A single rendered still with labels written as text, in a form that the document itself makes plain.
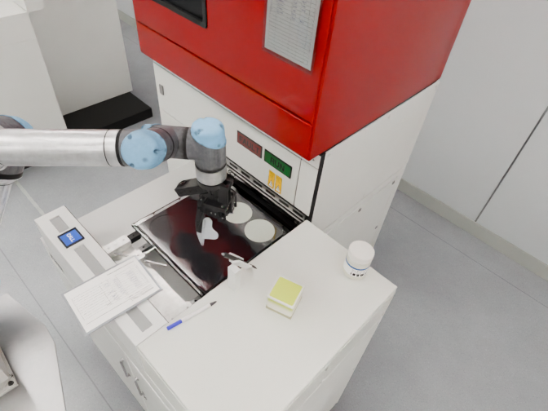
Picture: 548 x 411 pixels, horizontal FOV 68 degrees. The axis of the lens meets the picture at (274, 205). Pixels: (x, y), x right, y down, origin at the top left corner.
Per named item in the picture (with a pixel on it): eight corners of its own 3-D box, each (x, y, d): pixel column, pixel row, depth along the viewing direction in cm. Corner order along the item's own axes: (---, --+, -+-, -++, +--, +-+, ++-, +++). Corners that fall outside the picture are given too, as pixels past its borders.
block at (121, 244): (126, 240, 130) (125, 233, 128) (132, 245, 128) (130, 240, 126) (103, 253, 126) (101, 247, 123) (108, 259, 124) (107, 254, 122)
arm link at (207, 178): (189, 168, 96) (205, 149, 102) (191, 183, 99) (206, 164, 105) (218, 177, 95) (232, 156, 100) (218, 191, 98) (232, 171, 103)
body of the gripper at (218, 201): (225, 226, 106) (223, 192, 97) (195, 217, 108) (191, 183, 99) (237, 207, 111) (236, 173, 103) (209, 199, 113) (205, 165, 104)
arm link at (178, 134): (130, 124, 86) (182, 128, 86) (148, 121, 97) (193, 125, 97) (130, 161, 88) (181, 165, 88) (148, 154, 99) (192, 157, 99)
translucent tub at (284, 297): (276, 288, 112) (279, 273, 107) (302, 299, 110) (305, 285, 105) (264, 309, 107) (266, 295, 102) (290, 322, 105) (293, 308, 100)
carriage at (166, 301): (126, 244, 132) (125, 238, 130) (196, 319, 116) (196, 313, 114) (103, 257, 128) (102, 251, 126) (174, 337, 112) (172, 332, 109)
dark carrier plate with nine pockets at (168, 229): (219, 179, 151) (218, 178, 151) (286, 232, 135) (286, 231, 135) (138, 226, 132) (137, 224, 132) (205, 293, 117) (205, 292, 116)
